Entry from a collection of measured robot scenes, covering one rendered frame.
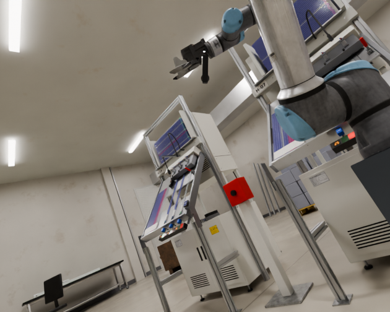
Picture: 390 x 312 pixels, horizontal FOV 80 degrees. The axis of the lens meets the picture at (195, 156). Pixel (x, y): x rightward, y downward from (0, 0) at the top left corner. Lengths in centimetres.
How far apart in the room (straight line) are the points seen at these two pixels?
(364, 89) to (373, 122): 8
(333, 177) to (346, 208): 19
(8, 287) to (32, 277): 52
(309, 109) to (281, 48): 16
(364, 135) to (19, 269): 824
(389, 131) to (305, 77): 22
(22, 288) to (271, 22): 819
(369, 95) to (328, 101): 9
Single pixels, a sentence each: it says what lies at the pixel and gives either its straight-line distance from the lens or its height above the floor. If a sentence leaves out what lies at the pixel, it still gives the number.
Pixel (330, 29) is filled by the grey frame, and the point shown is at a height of 134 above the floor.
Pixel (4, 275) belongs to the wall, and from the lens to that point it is 838.
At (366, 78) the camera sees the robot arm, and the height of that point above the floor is 72.
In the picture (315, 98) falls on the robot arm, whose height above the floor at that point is 72.
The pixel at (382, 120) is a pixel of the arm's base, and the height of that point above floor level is 61.
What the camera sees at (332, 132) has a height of 71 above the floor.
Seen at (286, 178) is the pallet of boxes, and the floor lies 84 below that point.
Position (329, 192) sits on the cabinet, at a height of 46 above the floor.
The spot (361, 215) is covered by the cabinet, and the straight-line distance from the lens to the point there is 161.
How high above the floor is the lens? 55
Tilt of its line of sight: 17 degrees up
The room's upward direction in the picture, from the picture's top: 25 degrees counter-clockwise
